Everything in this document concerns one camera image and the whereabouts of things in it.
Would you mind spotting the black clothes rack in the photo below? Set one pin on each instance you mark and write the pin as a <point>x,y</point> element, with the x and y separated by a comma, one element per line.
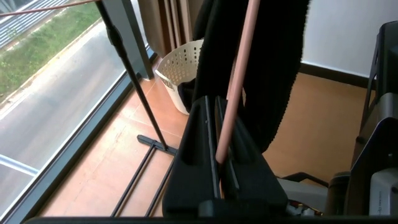
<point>136,81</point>

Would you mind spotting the brown curtain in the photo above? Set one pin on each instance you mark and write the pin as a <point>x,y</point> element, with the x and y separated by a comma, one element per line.
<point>164,21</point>

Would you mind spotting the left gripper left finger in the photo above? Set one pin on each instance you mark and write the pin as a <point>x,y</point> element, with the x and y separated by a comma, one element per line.
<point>189,186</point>

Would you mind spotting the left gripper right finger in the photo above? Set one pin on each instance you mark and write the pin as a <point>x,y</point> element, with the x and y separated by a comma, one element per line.
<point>255,186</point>

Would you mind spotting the window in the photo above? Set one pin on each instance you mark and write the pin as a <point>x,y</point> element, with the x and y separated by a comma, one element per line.
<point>136,31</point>

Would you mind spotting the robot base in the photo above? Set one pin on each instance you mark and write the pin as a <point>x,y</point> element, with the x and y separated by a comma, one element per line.
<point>379,140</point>

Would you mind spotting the white laundry basket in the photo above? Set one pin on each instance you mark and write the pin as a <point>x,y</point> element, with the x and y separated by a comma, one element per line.
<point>180,62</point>

